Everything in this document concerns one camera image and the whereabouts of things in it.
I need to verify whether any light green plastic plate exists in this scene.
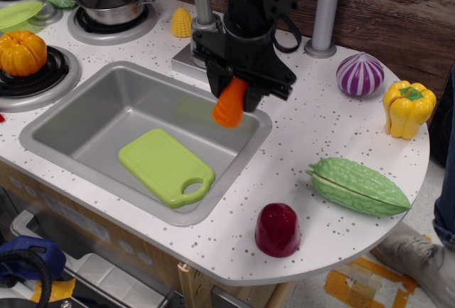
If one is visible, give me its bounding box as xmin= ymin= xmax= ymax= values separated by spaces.
xmin=0 ymin=1 xmax=43 ymax=32

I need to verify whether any dark red toy strawberry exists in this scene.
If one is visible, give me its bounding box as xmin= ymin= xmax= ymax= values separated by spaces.
xmin=255 ymin=203 xmax=301 ymax=257

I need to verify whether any blue clamp handle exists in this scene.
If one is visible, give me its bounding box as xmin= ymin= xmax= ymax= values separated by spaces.
xmin=1 ymin=235 xmax=66 ymax=281

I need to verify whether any purple striped toy onion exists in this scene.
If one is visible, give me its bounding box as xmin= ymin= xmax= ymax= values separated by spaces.
xmin=336 ymin=52 xmax=385 ymax=96

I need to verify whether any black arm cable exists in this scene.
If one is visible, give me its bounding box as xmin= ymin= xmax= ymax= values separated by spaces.
xmin=272 ymin=16 xmax=303 ymax=53

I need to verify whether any grey stove burner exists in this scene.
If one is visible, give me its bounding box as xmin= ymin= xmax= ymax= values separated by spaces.
xmin=1 ymin=46 xmax=81 ymax=113
xmin=68 ymin=4 xmax=157 ymax=46

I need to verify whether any green plastic cutting board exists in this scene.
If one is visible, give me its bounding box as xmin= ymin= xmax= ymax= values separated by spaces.
xmin=118 ymin=129 xmax=215 ymax=208

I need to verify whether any grey metal pole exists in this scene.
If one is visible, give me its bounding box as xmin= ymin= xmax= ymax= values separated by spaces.
xmin=304 ymin=0 xmax=338 ymax=59

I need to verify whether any grey sneaker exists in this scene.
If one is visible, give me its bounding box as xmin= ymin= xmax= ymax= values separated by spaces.
xmin=371 ymin=223 xmax=454 ymax=307

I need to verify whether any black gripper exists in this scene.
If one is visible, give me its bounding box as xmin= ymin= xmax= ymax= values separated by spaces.
xmin=193 ymin=28 xmax=296 ymax=112

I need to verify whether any yellow toy bell pepper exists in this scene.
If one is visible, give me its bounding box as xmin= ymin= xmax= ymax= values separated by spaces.
xmin=382 ymin=80 xmax=437 ymax=139

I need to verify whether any grey stove burner rear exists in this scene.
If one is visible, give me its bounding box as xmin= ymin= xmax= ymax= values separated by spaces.
xmin=68 ymin=4 xmax=157 ymax=46

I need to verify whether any orange toy pumpkin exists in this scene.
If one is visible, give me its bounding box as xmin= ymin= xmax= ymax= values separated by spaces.
xmin=1 ymin=31 xmax=48 ymax=77

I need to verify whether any yellow toy corn piece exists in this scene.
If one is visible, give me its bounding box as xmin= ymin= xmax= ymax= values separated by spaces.
xmin=171 ymin=7 xmax=193 ymax=38

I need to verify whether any orange toy carrot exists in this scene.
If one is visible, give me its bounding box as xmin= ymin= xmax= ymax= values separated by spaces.
xmin=212 ymin=77 xmax=248 ymax=128

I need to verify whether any silver toy faucet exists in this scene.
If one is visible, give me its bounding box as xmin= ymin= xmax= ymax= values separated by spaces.
xmin=171 ymin=0 xmax=223 ymax=82

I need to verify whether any grey stove burner front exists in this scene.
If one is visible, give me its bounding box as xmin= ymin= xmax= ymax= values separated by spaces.
xmin=1 ymin=46 xmax=81 ymax=113

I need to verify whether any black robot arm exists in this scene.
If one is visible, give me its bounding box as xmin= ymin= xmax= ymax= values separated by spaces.
xmin=193 ymin=0 xmax=301 ymax=112

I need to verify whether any green toy bitter gourd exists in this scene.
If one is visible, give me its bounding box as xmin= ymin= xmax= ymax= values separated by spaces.
xmin=306 ymin=157 xmax=412 ymax=216

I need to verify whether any blue jeans leg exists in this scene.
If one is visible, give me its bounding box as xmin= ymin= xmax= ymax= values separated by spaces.
xmin=432 ymin=165 xmax=455 ymax=252

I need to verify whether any grey toy sink basin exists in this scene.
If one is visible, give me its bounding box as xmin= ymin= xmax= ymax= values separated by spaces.
xmin=19 ymin=61 xmax=272 ymax=225

